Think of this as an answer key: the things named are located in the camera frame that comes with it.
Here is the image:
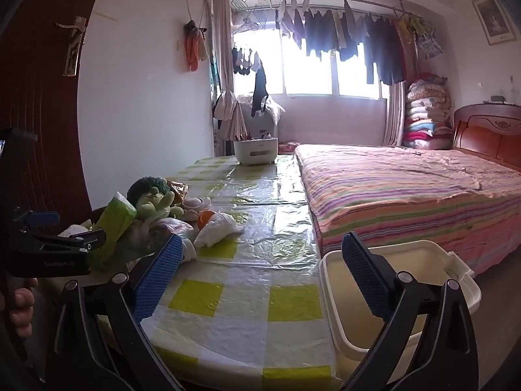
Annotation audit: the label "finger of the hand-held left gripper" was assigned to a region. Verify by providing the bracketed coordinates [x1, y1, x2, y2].
[20, 229, 107, 255]
[14, 208, 61, 233]

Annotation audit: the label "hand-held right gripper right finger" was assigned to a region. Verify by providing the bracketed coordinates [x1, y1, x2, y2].
[340, 231, 479, 391]

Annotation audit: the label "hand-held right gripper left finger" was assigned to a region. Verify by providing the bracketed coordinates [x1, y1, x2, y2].
[46, 234, 186, 391]

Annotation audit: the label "green tissue packet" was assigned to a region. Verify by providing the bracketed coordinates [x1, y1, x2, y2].
[87, 191, 138, 271]

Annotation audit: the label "clear plastic bag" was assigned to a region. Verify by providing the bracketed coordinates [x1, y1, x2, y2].
[150, 217, 198, 261]

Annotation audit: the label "cream plastic bin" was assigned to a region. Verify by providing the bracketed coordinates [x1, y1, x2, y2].
[318, 239, 482, 379]

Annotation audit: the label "white plastic bag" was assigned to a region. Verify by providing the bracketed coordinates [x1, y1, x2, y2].
[193, 212, 245, 249]

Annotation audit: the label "green plush toy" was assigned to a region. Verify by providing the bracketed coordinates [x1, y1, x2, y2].
[126, 176, 185, 223]

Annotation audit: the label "orange snack wrapper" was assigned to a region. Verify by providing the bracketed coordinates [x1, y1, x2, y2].
[167, 180, 190, 205]

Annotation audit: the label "person's left hand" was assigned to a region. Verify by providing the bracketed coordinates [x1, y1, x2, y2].
[7, 277, 39, 340]

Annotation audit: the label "yellow-green checked tablecloth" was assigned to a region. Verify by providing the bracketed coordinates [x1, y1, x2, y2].
[85, 155, 346, 391]

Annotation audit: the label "striped bed sheet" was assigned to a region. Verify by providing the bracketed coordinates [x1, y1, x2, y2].
[294, 143, 521, 278]

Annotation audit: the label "dark red wooden door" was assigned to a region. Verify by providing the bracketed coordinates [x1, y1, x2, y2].
[0, 0, 110, 229]

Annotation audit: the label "beige curtain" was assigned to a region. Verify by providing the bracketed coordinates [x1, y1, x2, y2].
[212, 0, 237, 157]
[383, 83, 408, 147]

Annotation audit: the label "white oval plastic container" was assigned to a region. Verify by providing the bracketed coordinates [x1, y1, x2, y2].
[233, 129, 280, 167]

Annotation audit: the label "stack of folded quilts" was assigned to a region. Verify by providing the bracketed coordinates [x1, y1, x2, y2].
[403, 72, 453, 151]

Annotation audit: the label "wooden bed headboard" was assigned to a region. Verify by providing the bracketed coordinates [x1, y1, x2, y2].
[451, 104, 521, 172]

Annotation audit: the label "covered washing machine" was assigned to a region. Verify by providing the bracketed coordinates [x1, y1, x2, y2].
[238, 94, 286, 141]

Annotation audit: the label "window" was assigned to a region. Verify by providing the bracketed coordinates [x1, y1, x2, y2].
[232, 8, 391, 100]

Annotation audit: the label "black hanging garment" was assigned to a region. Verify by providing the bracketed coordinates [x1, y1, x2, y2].
[250, 59, 270, 118]

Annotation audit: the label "orange cloth on hook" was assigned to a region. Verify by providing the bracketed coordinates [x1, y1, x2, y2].
[183, 20, 210, 73]

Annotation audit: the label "small hanging laundry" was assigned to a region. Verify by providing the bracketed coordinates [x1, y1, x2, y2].
[231, 47, 263, 76]

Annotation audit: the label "row of hanging clothes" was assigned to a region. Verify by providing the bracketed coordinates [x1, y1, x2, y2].
[275, 0, 444, 86]

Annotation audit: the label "framed picture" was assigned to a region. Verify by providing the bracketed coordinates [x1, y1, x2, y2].
[472, 0, 513, 46]

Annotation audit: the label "metal door handle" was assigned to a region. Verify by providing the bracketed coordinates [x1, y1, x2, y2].
[55, 16, 88, 77]

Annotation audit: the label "wire clothes hangers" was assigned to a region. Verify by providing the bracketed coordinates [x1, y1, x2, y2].
[230, 0, 269, 33]

